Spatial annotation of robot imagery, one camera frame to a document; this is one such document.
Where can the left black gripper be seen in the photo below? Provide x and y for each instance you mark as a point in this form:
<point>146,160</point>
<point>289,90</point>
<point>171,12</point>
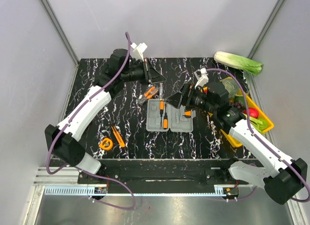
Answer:
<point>155,77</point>

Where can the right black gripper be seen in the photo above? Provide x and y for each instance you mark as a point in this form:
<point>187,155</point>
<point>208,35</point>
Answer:
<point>189,91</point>

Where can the orange handled screwdriver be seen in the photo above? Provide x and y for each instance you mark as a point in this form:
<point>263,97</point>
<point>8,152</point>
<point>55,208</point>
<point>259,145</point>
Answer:
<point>161,109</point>

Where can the orange handled pliers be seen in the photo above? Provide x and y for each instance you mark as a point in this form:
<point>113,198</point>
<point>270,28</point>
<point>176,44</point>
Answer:
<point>148,94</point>

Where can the short orange screwdriver handle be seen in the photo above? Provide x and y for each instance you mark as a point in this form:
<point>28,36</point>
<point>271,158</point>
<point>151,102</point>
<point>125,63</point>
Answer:
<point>165,121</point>

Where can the grey plastic tool case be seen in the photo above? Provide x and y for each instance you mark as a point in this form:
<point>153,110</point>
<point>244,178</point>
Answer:
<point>176,120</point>

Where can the orange utility knife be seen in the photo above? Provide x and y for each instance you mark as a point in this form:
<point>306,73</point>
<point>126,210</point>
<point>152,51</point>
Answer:
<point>118,137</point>

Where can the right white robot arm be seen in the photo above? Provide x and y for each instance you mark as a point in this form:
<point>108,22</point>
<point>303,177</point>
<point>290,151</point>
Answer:
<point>280,176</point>

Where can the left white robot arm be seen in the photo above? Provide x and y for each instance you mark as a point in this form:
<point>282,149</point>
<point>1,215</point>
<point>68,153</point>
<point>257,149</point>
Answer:
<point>63,139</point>

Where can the toy cantaloupe melon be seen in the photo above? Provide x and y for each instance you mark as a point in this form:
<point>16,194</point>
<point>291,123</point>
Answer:
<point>231,86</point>

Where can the toy green avocado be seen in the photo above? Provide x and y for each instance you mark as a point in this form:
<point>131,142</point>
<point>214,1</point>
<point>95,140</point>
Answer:
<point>240,98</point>

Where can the toy purple grapes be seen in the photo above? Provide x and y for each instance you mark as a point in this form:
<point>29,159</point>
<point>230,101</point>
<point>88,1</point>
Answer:
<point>238,104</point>

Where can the toy napa cabbage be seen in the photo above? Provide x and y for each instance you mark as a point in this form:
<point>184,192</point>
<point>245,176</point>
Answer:
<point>238,62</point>

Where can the yellow plastic bin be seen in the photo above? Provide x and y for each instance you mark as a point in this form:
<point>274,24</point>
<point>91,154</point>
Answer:
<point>252,104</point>

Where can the toy red apple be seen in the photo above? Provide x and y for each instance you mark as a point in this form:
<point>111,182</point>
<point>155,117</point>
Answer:
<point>253,112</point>

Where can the orange tape measure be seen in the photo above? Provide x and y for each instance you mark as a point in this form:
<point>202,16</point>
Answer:
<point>106,144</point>

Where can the toy green leafy vegetable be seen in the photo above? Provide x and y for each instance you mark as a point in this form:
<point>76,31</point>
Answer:
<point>259,124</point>

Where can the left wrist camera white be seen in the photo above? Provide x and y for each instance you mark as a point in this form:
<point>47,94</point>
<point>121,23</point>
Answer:
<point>138,50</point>

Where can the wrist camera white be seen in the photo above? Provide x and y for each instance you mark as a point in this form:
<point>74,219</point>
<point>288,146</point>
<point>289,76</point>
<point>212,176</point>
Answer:
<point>138,50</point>
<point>201,76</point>

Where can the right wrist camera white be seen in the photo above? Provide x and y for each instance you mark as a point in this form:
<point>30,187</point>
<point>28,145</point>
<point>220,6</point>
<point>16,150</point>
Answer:
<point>201,76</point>

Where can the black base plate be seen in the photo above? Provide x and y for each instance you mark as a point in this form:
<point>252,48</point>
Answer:
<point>198,171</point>

